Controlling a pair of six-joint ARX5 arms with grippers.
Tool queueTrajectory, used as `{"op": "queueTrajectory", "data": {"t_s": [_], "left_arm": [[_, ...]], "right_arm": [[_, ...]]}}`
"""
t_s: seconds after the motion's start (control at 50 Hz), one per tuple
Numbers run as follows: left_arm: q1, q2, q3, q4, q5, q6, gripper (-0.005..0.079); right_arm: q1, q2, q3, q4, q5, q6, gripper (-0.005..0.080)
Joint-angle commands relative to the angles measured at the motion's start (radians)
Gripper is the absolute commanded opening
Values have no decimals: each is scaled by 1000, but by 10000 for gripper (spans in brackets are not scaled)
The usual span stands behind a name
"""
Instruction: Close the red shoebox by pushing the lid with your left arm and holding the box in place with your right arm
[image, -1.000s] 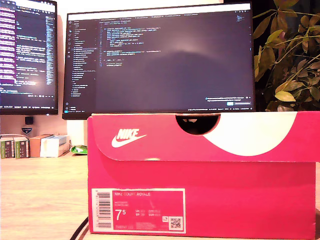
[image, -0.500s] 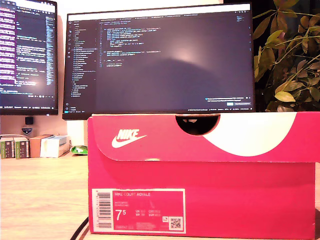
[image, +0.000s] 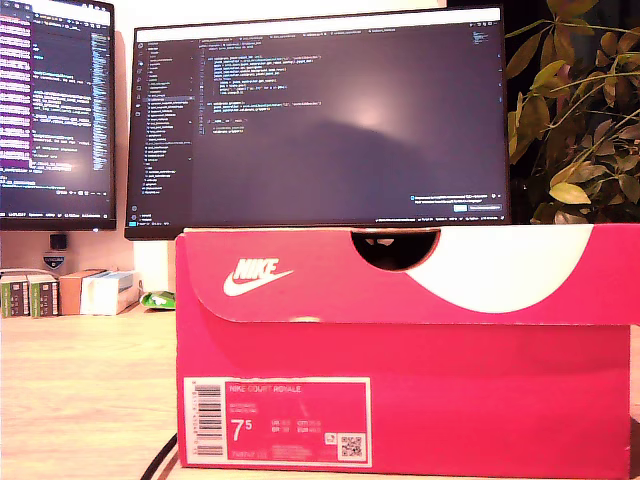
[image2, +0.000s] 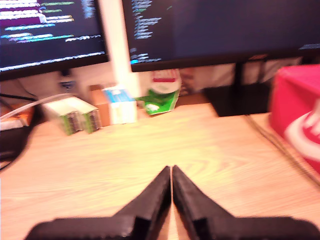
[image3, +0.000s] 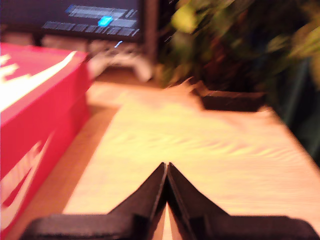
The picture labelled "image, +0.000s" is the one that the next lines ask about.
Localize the black cable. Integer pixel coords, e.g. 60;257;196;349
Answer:
139;432;180;480

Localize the white and blue box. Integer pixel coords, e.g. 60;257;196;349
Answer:
94;269;141;316

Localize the small green box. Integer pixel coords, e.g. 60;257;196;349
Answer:
0;273;31;320
27;273;61;319

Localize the narrow black computer monitor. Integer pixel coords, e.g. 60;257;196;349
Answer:
0;0;117;232

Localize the plain white box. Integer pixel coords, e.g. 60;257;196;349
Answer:
79;272;121;316

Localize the orange cardboard box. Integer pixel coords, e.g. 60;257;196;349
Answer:
58;268;109;316

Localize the green packet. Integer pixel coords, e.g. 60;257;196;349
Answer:
139;290;177;312

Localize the red Nike shoebox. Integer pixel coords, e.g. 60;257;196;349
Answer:
174;223;640;480

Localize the leafy plant in dark pot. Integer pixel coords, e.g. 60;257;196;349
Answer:
504;0;640;226

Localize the wide black computer monitor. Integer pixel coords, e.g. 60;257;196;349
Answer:
124;5;511;242

